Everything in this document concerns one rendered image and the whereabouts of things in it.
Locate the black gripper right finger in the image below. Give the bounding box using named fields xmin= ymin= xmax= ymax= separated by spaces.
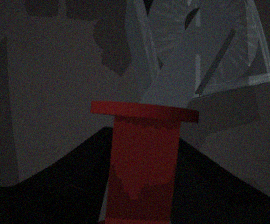
xmin=170 ymin=137 xmax=270 ymax=224

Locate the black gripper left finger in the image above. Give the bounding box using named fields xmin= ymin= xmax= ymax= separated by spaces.
xmin=0 ymin=127 xmax=114 ymax=224

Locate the grey crank handle with red grip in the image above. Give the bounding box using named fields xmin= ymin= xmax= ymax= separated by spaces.
xmin=90 ymin=0 xmax=236 ymax=224

